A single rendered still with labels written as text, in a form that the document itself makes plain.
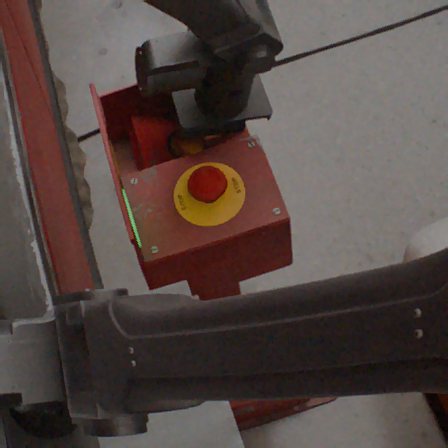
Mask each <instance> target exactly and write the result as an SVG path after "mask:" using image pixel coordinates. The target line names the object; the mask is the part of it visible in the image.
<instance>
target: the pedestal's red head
mask: <svg viewBox="0 0 448 448"><path fill-rule="evenodd" d="M137 84H138V82H137V83H134V84H131V85H127V86H124V87H121V88H118V89H117V90H114V91H111V92H108V93H104V94H101V95H100V98H101V100H100V101H101V104H102V107H103V110H104V112H105V114H106V115H105V118H106V121H107V124H108V128H109V131H110V137H111V141H112V144H113V149H114V152H115V155H116V158H117V159H116V161H117V164H118V167H119V170H120V175H121V178H122V181H123V185H124V188H125V191H126V198H127V200H128V203H129V206H130V209H131V212H132V216H133V220H134V223H135V226H136V231H137V234H138V237H139V240H140V245H141V247H140V248H141V251H140V248H139V246H138V242H137V239H136V236H135V234H134V231H133V227H132V223H131V220H130V217H129V213H128V209H127V206H126V202H125V199H124V196H123V191H122V188H121V187H122V186H121V184H120V181H119V178H118V175H117V172H116V167H115V164H114V161H113V160H114V157H113V154H112V151H111V147H110V144H109V141H108V133H107V130H106V127H105V124H104V121H103V118H102V117H103V114H102V112H101V109H100V105H99V102H98V101H99V99H98V95H97V92H96V89H95V84H94V83H90V84H89V85H90V89H91V91H90V92H91V95H92V98H93V101H94V104H95V105H94V108H95V111H96V114H97V118H98V124H99V127H100V130H101V134H102V137H103V139H102V140H103V144H104V147H105V150H106V154H107V157H108V160H109V162H108V165H109V168H110V171H111V175H112V178H113V181H114V185H115V188H116V192H117V196H118V199H119V203H120V206H121V209H122V214H123V217H124V220H125V224H126V227H127V231H128V235H129V238H130V241H131V243H132V244H133V245H134V249H135V252H136V255H137V259H138V263H139V266H140V269H141V272H143V274H144V277H145V280H146V283H147V286H148V288H149V291H151V290H154V289H157V288H160V287H164V286H167V285H171V284H174V283H177V282H180V281H184V280H187V282H188V286H189V289H190V292H191V296H196V295H199V294H202V293H206V292H209V291H213V290H216V289H219V288H222V287H226V286H230V285H233V284H236V283H240V282H243V280H246V279H249V278H254V277H257V276H260V275H263V274H267V273H270V272H273V271H277V270H279V269H280V268H284V267H287V266H290V265H292V264H293V254H292V239H291V224H290V217H289V213H288V211H287V208H286V205H285V203H284V199H283V196H282V194H281V191H280V188H279V187H278V185H277V182H276V179H275V177H274V174H273V170H272V168H271V165H270V162H269V160H268V157H266V153H265V151H264V148H263V145H262V143H261V140H260V138H259V135H256V134H254V135H251V136H250V133H249V130H248V128H247V125H246V128H245V132H244V133H243V134H240V135H236V136H234V137H231V138H228V139H226V141H222V142H220V143H218V144H216V145H214V146H211V147H206V146H205V142H204V140H203V137H202V138H201V140H202V141H203V143H204V150H203V151H200V152H197V153H192V154H189V155H186V156H184V157H183V158H179V159H175V158H173V156H172V155H171V154H170V153H169V150H168V148H167V144H166V140H167V137H168V135H169V134H170V133H172V132H175V131H179V128H178V125H177V121H176V120H177V115H176V112H175V109H174V105H173V102H172V100H170V98H169V94H168V93H165V94H158V95H156V96H152V97H145V98H143V97H142V95H141V93H140V91H139V88H138V86H137ZM204 163H218V164H222V165H226V166H228V167H230V168H232V169H233V170H234V171H235V172H236V173H238V174H239V175H240V178H241V179H242V181H243V184H244V188H245V197H244V201H243V205H242V207H241V209H240V210H239V212H238V213H236V215H235V216H234V217H233V218H232V219H230V220H229V221H227V222H225V223H222V224H219V225H214V226H202V225H197V224H194V223H191V222H190V221H188V220H187V219H184V218H183V217H182V216H181V215H180V212H179V211H178V209H177V207H176V204H175V199H174V193H175V187H176V184H177V182H178V180H179V179H180V177H181V176H182V175H183V173H185V172H186V171H187V170H189V169H190V168H192V167H194V166H196V165H200V164H204Z"/></svg>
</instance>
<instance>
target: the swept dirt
mask: <svg viewBox="0 0 448 448"><path fill-rule="evenodd" d="M35 4H36V6H37V10H38V13H39V14H38V16H39V19H40V23H41V27H42V29H43V31H42V33H43V36H44V39H45V43H46V49H47V52H48V56H49V57H50V53H49V46H48V40H47V38H46V36H45V32H44V25H43V23H42V20H41V17H40V12H41V8H42V6H43V4H42V0H35ZM51 72H52V76H53V79H54V86H55V89H56V93H57V99H58V103H59V106H60V113H61V117H62V119H63V126H64V130H65V134H66V141H67V145H68V148H69V152H70V159H71V163H72V166H73V170H74V174H75V175H74V177H75V181H76V185H77V188H78V192H79V195H80V199H81V202H82V210H83V214H84V217H85V221H86V224H87V228H88V230H89V229H90V227H91V224H92V221H93V218H94V210H93V206H92V203H91V195H90V187H89V183H88V182H87V180H86V179H85V177H84V167H85V164H86V154H85V152H84V151H83V150H82V149H81V148H80V147H79V145H78V137H77V135H76V134H75V133H74V132H73V131H72V130H71V129H70V128H69V127H67V125H66V123H65V119H66V118H67V115H68V112H69V106H68V103H67V101H66V100H67V97H66V87H65V83H63V82H62V81H61V80H60V79H58V77H57V75H56V74H55V73H54V71H53V70H52V71H51Z"/></svg>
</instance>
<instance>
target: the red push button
mask: <svg viewBox="0 0 448 448"><path fill-rule="evenodd" d="M227 185H228V181H227V178H226V175H225V173H223V172H222V171H221V170H220V169H219V168H217V167H214V166H202V167H199V168H198V169H195V170H194V171H193V172H192V173H191V174H190V177H189V180H188V191H189V193H190V195H191V196H192V197H193V198H195V199H196V200H200V201H204V203H206V204H211V203H215V201H216V200H217V199H218V198H220V197H221V196H222V195H223V194H225V192H226V190H227Z"/></svg>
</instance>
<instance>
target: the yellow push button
mask: <svg viewBox="0 0 448 448"><path fill-rule="evenodd" d="M170 144H171V148H172V150H173V151H174V153H175V155H176V156H177V157H179V158H183V157H184V156H186V155H189V154H192V153H197V152H200V151H203V150H204V143H203V141H202V140H201V138H199V139H192V140H183V139H182V138H181V135H180V131H178V132H177V133H176V134H175V136H173V137H172V138H171V142H170Z"/></svg>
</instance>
